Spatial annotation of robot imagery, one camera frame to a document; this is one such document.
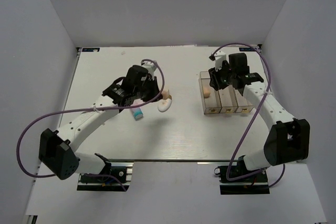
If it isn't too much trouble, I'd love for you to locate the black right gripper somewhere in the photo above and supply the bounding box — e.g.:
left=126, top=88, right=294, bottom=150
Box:
left=208, top=61, right=236, bottom=91

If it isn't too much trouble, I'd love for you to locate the gourd-shaped peach makeup sponge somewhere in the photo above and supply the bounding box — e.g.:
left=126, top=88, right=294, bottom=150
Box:
left=203, top=87, right=211, bottom=98

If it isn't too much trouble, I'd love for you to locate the white pink teal spray bottle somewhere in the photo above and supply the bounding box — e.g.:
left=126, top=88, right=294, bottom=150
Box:
left=130, top=100, right=143, bottom=120

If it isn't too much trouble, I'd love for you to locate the white oval sunscreen bottle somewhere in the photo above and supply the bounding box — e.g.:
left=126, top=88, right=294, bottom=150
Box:
left=157, top=95, right=172, bottom=113

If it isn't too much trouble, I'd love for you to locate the round peach makeup sponge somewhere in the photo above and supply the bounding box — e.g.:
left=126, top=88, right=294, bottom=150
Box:
left=161, top=90, right=171, bottom=100

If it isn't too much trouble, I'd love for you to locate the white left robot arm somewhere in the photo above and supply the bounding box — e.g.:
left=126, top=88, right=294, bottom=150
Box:
left=39, top=60, right=163, bottom=182

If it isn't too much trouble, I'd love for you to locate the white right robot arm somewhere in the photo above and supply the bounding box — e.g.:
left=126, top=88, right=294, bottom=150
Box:
left=208, top=53, right=310, bottom=182

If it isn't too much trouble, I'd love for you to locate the clear three-compartment organizer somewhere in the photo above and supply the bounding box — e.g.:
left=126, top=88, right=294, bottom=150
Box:
left=198, top=71, right=254, bottom=114

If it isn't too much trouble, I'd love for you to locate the blue table corner sticker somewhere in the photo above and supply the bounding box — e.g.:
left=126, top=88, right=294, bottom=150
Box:
left=239, top=47, right=256, bottom=52

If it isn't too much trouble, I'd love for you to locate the left blue corner sticker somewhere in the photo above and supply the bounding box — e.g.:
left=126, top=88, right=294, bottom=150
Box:
left=81, top=48, right=100, bottom=52

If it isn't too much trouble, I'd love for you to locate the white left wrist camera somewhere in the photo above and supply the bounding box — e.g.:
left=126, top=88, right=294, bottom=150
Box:
left=141, top=60, right=157, bottom=76

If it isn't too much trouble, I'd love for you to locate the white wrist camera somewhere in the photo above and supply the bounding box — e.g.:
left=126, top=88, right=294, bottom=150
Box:
left=141, top=60, right=157, bottom=76
left=209, top=50, right=226, bottom=71

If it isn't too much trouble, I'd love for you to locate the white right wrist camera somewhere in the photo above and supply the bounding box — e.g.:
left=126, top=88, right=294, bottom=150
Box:
left=209, top=50, right=226, bottom=71

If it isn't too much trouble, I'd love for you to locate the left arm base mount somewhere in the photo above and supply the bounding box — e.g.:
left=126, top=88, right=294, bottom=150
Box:
left=77, top=162, right=134, bottom=192

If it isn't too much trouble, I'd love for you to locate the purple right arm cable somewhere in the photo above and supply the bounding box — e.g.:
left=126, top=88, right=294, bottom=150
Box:
left=209, top=42, right=286, bottom=188

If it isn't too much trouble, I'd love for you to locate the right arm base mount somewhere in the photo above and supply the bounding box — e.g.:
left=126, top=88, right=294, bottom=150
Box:
left=214, top=164, right=270, bottom=195

